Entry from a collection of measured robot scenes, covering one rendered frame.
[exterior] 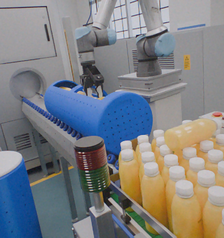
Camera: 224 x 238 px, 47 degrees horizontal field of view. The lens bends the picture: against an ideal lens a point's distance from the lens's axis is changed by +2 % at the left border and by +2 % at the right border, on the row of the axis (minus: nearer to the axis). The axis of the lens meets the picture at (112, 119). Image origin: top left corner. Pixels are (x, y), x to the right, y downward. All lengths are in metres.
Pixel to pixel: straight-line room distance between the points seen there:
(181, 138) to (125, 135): 0.39
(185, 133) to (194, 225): 0.26
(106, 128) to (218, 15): 3.00
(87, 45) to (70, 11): 5.52
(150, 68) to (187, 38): 1.21
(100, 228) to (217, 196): 0.26
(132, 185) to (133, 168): 0.06
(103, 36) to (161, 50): 0.31
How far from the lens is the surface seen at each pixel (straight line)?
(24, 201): 1.13
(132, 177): 0.82
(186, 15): 3.90
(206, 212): 0.64
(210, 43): 2.67
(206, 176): 0.67
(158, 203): 0.75
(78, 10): 6.77
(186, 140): 0.78
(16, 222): 1.13
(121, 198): 0.82
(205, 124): 0.84
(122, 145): 0.87
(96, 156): 0.49
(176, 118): 1.56
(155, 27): 1.36
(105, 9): 1.40
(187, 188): 0.62
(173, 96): 1.51
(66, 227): 2.38
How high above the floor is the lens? 1.44
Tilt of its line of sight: 17 degrees down
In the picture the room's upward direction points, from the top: 8 degrees counter-clockwise
